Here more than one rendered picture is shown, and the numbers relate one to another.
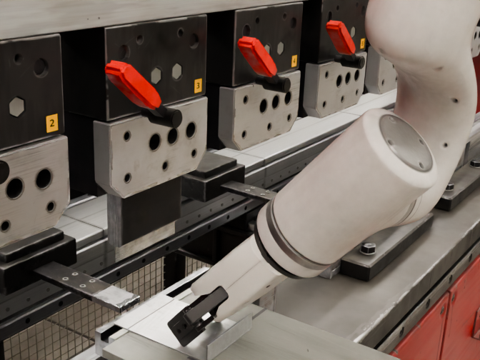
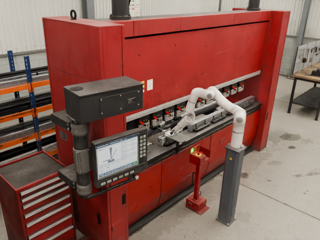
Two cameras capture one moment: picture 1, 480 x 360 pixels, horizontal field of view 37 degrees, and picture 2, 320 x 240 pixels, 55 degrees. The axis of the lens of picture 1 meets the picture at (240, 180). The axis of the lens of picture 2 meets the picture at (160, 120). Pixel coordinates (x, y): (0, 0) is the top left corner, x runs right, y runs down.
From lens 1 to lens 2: 2.80 m
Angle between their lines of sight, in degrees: 9
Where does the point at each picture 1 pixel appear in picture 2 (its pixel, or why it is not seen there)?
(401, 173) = (186, 121)
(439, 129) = (192, 117)
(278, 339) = (180, 135)
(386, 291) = (197, 133)
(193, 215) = (174, 122)
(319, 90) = not seen: hidden behind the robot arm
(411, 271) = (202, 131)
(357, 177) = (184, 121)
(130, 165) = (166, 118)
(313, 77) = not seen: hidden behind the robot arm
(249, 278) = (176, 128)
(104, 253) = (163, 126)
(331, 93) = not seen: hidden behind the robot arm
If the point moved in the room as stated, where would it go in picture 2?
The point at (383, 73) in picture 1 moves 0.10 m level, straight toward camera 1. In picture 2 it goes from (198, 105) to (196, 108)
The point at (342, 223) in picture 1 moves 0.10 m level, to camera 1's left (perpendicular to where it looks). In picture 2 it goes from (183, 124) to (174, 123)
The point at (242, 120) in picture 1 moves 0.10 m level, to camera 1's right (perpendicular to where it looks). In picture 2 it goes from (177, 114) to (186, 114)
